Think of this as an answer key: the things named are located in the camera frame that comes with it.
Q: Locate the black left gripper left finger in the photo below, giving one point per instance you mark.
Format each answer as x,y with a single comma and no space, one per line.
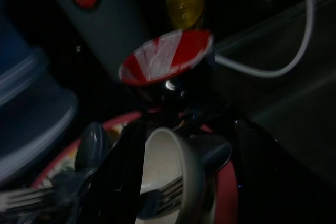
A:
120,171

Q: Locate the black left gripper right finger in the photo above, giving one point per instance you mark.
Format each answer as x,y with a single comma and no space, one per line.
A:
260,187

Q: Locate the white cup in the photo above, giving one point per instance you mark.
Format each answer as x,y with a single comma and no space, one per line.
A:
168,155

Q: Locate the pink patterned plate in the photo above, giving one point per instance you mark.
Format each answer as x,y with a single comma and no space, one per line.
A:
223,179

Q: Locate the grey metal spoon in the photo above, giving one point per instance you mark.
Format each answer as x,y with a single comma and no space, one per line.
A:
89,142
219,155

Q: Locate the silver fork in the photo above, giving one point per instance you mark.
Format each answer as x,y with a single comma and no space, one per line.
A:
29,197
165,195

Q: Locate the stainless steel sink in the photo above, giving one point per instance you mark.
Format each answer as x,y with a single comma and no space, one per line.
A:
288,98

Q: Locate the white plastic tub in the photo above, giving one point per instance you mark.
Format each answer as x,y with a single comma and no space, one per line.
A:
34,119

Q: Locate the red and white bowl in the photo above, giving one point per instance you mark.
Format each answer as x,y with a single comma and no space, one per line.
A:
168,53

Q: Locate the grey thermos with red logo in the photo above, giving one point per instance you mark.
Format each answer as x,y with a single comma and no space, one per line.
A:
110,24

